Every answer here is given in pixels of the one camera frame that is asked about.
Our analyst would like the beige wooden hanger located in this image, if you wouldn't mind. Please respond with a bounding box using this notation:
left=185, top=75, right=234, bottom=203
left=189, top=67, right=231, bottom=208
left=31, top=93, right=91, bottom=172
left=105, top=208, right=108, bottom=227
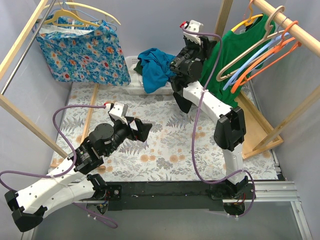
left=216, top=5, right=285, bottom=82

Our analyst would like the blue t-shirt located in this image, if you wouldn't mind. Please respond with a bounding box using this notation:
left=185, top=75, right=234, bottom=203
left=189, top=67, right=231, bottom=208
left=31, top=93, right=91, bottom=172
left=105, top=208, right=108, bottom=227
left=137, top=48, right=176, bottom=94

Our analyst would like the white floral print t-shirt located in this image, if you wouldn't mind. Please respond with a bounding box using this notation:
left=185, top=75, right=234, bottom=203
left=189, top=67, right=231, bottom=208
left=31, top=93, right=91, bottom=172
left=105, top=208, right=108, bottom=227
left=129, top=71, right=144, bottom=89

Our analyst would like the light blue hanger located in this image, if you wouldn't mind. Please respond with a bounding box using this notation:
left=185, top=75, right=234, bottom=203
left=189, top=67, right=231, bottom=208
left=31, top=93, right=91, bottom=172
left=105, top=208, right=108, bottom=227
left=222, top=27, right=302, bottom=94

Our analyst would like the black t-shirt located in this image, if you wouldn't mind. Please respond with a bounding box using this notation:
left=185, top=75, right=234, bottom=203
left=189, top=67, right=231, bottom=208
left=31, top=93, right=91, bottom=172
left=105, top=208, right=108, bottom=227
left=173, top=89, right=196, bottom=114

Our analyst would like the bright green t-shirt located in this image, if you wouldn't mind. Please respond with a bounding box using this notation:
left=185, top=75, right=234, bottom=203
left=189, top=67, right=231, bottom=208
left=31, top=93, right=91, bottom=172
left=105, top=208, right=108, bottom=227
left=199, top=15, right=270, bottom=108

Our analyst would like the orange plastic hanger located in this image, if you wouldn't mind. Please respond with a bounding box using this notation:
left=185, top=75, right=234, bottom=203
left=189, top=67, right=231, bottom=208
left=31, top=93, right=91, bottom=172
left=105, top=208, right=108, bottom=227
left=230, top=20, right=302, bottom=95

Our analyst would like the green and grey raglan shirt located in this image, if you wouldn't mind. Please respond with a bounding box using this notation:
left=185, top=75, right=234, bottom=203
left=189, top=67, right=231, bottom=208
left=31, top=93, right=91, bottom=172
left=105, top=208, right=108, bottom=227
left=133, top=61, right=143, bottom=75

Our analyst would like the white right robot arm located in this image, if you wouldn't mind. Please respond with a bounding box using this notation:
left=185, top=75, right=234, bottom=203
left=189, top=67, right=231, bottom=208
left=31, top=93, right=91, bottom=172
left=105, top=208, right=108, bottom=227
left=170, top=36, right=248, bottom=199

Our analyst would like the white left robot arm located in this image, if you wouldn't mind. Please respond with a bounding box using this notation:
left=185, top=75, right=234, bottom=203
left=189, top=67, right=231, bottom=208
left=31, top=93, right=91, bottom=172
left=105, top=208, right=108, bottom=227
left=4, top=117, right=152, bottom=233

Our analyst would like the yellow plastic hanger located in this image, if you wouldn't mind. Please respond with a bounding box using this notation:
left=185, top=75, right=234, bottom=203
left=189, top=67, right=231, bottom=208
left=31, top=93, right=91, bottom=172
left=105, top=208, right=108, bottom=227
left=43, top=8, right=100, bottom=27

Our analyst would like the cream plastic hanger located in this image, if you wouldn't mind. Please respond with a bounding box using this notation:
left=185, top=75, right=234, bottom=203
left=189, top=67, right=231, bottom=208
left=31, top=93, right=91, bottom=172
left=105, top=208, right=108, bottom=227
left=44, top=1, right=122, bottom=27

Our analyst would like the white perforated plastic basket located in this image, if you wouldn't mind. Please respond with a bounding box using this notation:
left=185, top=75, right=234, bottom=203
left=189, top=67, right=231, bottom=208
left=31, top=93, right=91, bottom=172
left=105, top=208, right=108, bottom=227
left=124, top=56, right=173, bottom=95

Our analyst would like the floral patterned table mat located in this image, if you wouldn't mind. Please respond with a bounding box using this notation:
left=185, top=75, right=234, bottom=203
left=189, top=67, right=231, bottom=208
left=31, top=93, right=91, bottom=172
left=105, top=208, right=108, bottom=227
left=47, top=81, right=278, bottom=183

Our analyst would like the blue floral garment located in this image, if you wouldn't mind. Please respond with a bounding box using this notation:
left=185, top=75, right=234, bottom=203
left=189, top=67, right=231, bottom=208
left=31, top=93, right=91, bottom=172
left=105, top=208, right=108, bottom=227
left=36, top=17, right=131, bottom=86

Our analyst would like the right wooden rack base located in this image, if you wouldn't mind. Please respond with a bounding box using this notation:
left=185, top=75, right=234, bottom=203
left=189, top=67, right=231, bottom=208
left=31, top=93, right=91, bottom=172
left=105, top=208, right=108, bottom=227
left=235, top=91, right=284, bottom=161

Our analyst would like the right wooden clothes rack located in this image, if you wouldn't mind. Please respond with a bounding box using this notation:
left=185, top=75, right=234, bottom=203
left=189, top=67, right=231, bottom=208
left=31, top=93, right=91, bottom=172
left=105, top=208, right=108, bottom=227
left=213, top=0, right=320, bottom=153

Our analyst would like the wooden clothes rack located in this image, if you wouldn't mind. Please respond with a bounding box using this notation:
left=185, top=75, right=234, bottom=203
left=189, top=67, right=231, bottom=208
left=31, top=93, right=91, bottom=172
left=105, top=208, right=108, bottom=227
left=0, top=0, right=107, bottom=173
left=213, top=0, right=320, bottom=153

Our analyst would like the left wooden clothes rack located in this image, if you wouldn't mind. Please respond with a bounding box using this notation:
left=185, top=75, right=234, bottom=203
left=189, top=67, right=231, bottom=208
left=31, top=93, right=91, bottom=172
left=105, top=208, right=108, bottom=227
left=0, top=0, right=107, bottom=173

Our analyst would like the metal rod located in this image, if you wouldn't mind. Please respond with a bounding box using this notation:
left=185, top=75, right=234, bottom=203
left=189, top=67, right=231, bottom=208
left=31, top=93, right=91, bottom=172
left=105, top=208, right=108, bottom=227
left=0, top=0, right=56, bottom=95

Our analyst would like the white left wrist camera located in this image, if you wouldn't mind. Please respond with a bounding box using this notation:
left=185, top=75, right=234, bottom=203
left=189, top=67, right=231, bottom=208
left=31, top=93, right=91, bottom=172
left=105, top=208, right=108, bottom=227
left=104, top=101, right=128, bottom=125

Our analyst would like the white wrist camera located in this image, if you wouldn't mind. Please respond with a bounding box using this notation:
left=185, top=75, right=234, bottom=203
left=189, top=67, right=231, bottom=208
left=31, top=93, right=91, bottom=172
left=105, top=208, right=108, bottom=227
left=179, top=20, right=204, bottom=46
left=104, top=101, right=128, bottom=125

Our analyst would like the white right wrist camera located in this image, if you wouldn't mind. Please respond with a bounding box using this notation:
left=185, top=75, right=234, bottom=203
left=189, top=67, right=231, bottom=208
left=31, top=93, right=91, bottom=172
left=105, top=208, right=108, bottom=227
left=179, top=20, right=204, bottom=46

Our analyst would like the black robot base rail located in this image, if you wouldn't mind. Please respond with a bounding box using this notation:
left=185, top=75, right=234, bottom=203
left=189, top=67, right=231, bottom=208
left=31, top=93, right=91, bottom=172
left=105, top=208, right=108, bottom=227
left=103, top=181, right=254, bottom=212

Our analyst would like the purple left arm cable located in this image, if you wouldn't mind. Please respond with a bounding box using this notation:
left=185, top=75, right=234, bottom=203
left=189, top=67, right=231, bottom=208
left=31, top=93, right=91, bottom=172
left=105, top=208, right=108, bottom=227
left=0, top=104, right=119, bottom=230

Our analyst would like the thin blue wire hanger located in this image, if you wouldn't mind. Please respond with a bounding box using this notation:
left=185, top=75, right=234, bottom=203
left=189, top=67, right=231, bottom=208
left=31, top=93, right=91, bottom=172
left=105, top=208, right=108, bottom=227
left=50, top=0, right=121, bottom=26

